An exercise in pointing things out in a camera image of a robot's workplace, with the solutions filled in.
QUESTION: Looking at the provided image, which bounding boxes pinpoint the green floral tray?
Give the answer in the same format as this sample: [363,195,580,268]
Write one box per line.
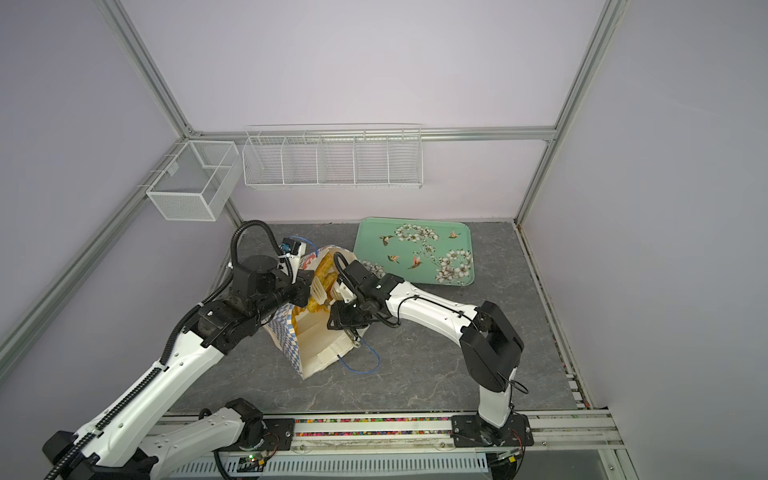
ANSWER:
[353,217,475,287]

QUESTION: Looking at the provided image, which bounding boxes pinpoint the long white wire basket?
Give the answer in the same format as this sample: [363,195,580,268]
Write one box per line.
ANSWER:
[241,123,424,189]

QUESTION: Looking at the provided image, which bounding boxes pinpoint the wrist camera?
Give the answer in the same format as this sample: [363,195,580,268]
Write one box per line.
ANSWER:
[339,260,379,296]
[279,237,308,272]

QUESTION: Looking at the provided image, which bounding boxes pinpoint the blue checkered paper bag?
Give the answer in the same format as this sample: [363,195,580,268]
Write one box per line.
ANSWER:
[266,245,362,380]

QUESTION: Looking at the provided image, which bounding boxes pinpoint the orange round fake bread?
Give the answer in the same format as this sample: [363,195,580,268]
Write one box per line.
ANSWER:
[295,298,330,315]

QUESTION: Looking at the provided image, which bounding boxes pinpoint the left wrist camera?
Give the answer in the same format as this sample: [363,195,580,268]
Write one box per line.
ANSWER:
[279,237,308,272]

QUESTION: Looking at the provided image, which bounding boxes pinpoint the flaky pastry fake bread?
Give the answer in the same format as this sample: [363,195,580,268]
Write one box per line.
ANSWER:
[310,252,338,304]

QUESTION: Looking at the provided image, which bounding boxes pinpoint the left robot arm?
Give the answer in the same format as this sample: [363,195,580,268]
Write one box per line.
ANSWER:
[43,220,313,479]

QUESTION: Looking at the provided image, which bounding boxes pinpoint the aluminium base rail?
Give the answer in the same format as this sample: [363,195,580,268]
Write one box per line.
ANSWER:
[113,410,628,480]

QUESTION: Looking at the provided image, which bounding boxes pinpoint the small white mesh basket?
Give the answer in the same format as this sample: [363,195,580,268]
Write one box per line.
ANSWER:
[147,140,243,222]

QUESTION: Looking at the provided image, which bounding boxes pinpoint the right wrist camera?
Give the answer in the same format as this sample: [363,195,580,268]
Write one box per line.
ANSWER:
[339,260,379,296]

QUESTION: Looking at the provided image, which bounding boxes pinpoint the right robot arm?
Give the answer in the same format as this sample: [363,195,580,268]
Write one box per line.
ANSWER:
[327,253,534,449]

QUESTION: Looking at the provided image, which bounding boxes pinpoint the aluminium frame posts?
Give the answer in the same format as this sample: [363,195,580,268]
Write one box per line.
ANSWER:
[1,1,628,384]

